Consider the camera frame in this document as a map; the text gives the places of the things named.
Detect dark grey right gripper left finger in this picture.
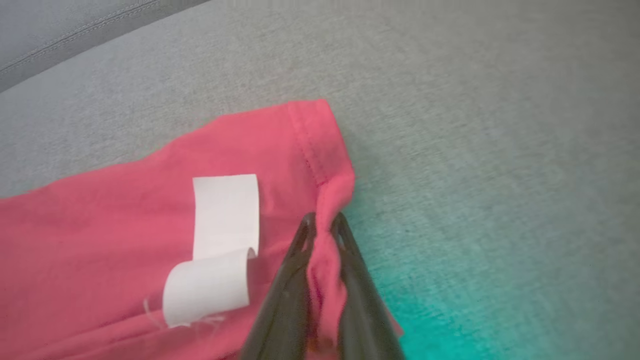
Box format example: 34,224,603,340
239,212,319,360

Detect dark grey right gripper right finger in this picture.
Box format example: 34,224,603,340
330,212,407,360

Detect red shirt with letter print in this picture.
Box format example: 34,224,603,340
0,98,405,360

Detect grey fabric sofa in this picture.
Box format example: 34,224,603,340
0,0,640,360

